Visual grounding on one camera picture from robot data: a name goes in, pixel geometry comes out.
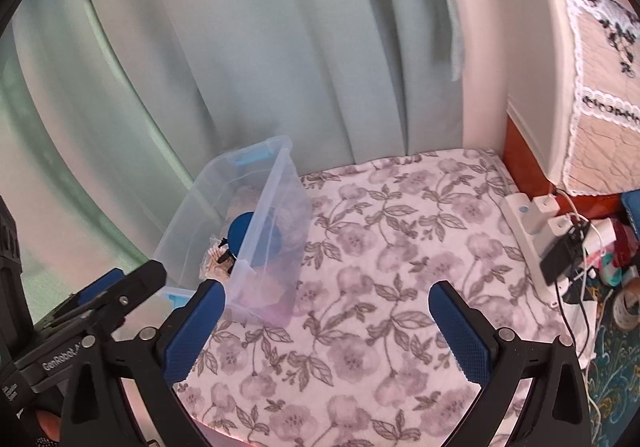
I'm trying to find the bag of cotton swabs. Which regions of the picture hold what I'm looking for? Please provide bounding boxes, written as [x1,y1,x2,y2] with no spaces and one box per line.
[198,236,235,283]

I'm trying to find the blue round ball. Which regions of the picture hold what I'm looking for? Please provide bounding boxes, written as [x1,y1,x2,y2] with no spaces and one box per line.
[227,212,282,267]

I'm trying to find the black small device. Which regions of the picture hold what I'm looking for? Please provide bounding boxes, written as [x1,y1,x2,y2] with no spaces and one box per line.
[540,225,585,285]

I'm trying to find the white charger plug lower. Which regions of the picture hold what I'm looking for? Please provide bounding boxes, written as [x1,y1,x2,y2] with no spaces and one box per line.
[546,214,573,241]

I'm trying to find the white charger plug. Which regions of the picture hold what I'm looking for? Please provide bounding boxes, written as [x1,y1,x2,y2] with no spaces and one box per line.
[546,214,573,241]
[526,194,560,233]

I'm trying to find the floral grey white blanket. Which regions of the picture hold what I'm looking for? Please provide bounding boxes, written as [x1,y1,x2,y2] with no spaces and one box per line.
[169,146,589,447]

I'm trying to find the white power strip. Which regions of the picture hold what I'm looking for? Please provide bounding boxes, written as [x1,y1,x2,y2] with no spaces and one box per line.
[500,192,558,307]

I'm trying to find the white charger plug upper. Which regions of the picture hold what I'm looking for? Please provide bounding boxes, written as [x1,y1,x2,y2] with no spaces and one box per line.
[526,194,560,233]

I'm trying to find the clear plastic storage bin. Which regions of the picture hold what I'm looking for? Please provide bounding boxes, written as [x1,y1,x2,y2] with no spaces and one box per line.
[154,136,311,328]

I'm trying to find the quilted lace trimmed cover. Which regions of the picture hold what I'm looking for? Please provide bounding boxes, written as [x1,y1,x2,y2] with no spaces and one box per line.
[562,0,639,196]

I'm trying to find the pale green curtain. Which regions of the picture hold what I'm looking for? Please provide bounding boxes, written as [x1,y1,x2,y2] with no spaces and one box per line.
[1,0,463,317]

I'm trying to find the white appliance cabinet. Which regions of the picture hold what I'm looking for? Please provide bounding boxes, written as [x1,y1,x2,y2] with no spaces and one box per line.
[456,0,576,184]

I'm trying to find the white charging cable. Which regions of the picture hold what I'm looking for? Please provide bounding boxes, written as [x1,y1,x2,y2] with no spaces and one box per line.
[552,188,616,447]

